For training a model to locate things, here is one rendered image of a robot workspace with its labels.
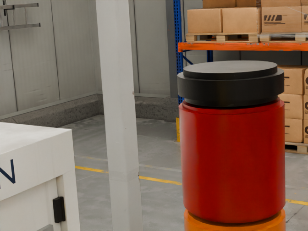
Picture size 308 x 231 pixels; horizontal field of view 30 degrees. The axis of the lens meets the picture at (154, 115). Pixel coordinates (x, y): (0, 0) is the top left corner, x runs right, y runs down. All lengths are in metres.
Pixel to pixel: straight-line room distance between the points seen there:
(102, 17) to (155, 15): 8.13
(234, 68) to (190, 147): 0.04
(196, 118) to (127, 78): 2.62
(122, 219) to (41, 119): 7.76
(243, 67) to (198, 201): 0.07
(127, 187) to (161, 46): 8.10
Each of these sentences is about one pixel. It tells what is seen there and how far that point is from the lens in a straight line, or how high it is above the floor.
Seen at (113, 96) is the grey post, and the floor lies 1.89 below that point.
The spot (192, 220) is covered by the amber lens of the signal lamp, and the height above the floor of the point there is 2.27.
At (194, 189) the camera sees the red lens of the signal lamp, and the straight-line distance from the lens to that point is 0.27.
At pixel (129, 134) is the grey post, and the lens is 2.92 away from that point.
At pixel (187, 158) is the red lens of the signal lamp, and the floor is 2.30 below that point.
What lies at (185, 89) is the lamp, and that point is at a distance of 0.26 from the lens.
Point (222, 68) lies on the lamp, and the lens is 0.27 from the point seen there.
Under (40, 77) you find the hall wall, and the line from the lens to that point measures 10.85.
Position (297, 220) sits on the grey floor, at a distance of 6.23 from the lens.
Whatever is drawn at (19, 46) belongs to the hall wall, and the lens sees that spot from 10.48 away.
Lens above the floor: 2.38
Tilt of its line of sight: 12 degrees down
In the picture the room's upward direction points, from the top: 3 degrees counter-clockwise
